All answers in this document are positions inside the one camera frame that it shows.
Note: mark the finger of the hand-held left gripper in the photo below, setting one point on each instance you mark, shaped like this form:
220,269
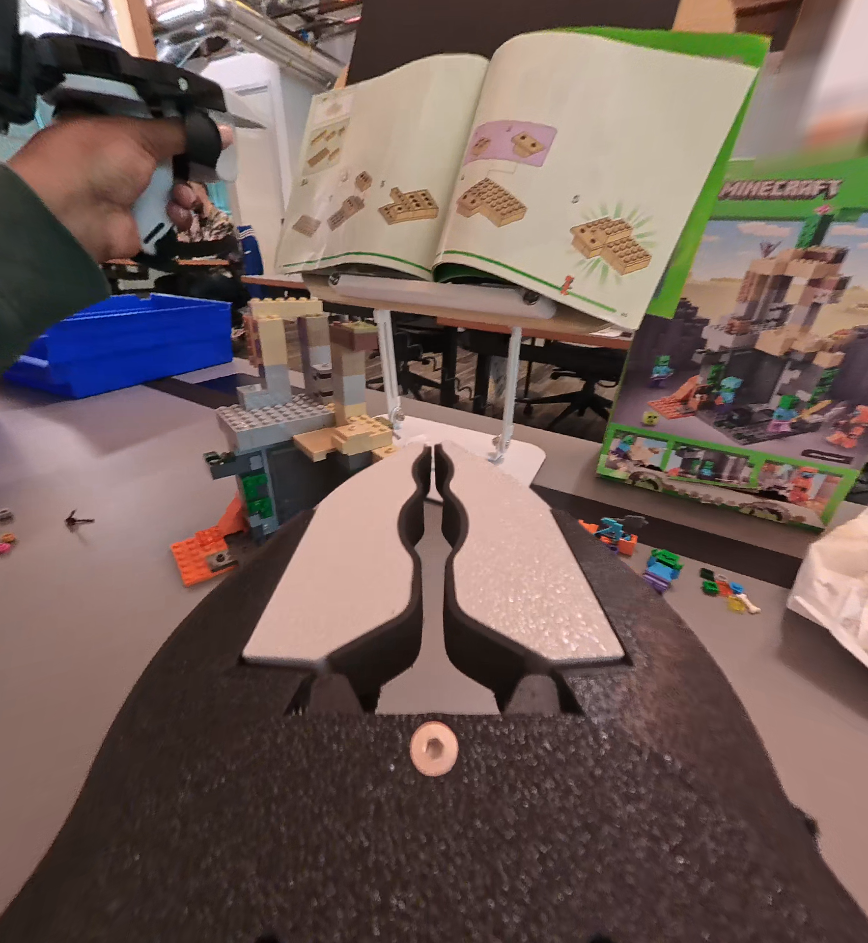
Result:
242,120

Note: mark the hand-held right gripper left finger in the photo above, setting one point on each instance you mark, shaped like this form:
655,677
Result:
330,589

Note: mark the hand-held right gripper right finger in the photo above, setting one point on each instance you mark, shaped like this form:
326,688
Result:
529,589

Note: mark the toy brick building model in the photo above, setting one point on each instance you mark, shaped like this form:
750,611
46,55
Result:
279,420

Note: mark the blue plastic bin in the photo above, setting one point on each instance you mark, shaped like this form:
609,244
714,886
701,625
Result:
50,379
168,339

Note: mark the brick instruction booklet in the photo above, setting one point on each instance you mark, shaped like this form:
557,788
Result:
588,147

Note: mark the person's left forearm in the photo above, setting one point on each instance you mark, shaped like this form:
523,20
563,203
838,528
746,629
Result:
6,280

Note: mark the grey desk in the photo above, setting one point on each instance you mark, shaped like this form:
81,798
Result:
73,626

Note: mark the person's left hand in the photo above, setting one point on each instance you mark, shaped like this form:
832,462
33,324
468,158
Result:
87,177

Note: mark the white cabinet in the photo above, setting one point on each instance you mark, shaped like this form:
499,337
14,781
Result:
257,147

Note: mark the orange and teal toy figure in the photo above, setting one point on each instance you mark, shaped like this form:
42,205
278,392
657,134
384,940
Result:
610,534

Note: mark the green zombie toy figure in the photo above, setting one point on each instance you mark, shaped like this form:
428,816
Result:
662,569

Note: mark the small green square plate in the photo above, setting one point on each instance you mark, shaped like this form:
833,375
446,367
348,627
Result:
710,586

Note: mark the wooden office table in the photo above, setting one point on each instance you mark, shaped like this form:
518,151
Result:
551,333

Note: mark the brown toy twig piece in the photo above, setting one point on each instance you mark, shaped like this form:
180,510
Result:
78,519

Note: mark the white book stand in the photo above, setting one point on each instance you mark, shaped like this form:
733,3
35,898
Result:
441,295

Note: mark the green toy set box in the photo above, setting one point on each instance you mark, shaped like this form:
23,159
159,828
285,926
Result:
736,368

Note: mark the crumpled white paper bags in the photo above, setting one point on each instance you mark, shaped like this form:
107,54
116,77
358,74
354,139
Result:
854,589

